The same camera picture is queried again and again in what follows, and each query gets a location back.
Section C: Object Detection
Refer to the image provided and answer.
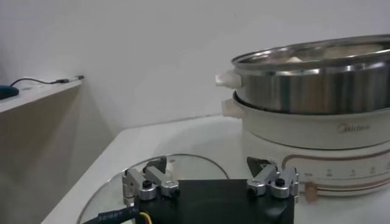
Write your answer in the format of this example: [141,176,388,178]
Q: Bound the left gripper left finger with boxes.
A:
[121,156,181,208]

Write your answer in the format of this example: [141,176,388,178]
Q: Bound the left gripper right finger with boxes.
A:
[246,156,301,203]

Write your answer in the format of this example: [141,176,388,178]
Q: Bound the glass pot lid cream handle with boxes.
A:
[76,153,230,224]

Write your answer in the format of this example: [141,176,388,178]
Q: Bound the stainless steel steamer basket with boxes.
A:
[214,33,390,116]

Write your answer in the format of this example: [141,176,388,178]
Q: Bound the cream electric cooker base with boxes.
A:
[221,97,390,202]

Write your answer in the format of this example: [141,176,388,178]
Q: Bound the white side desk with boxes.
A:
[0,79,122,224]

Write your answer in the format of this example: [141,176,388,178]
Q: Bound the blue computer mouse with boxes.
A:
[0,85,20,100]

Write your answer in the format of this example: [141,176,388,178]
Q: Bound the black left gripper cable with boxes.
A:
[82,206,153,224]

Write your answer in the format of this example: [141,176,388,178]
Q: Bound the black adapter cable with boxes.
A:
[10,75,85,88]

